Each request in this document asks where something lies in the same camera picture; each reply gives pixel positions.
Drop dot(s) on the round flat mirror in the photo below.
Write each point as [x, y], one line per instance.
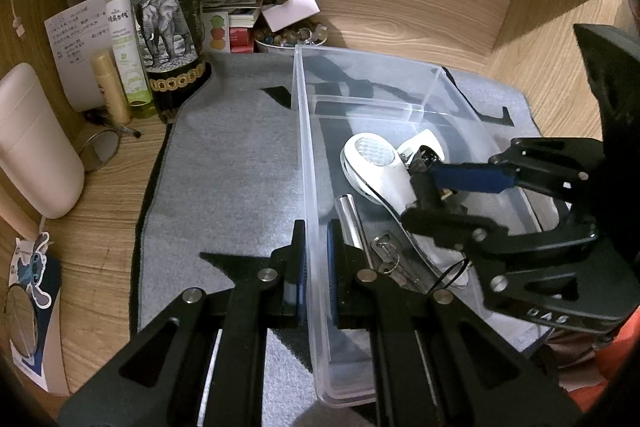
[20, 322]

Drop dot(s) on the bowl of coloured beads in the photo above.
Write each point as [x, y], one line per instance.
[287, 39]

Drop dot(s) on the silver metal bar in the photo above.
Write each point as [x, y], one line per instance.
[350, 222]

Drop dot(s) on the small red box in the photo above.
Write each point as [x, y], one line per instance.
[241, 41]

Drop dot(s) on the grey cloth mat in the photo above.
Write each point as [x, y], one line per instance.
[225, 187]

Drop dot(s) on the beige plastic container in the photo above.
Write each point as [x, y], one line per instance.
[35, 147]

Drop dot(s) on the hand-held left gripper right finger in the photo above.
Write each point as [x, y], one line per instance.
[333, 267]

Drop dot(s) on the person's right forearm orange sleeve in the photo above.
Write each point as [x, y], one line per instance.
[620, 357]

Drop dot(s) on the bunch of metal keys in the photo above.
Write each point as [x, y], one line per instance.
[385, 247]

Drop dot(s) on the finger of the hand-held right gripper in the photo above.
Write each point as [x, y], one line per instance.
[450, 222]
[470, 177]

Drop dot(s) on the blue cartoon sticker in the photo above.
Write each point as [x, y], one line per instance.
[30, 264]

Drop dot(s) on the traffic light picture card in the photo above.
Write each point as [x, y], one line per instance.
[216, 32]

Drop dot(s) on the white folded card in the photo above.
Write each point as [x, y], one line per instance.
[292, 11]

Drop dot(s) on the green spray bottle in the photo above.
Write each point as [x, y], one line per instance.
[125, 52]

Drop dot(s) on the white handwritten paper note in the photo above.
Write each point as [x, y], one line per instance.
[70, 49]

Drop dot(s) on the gold lip balm tube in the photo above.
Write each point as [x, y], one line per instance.
[109, 87]

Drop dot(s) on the white handheld lint remover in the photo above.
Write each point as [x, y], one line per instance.
[370, 167]

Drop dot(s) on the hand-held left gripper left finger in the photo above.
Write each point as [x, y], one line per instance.
[301, 267]

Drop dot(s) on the round mirror with cartoon card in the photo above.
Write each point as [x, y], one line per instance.
[50, 352]

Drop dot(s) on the clear plastic storage box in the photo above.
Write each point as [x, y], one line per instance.
[320, 347]

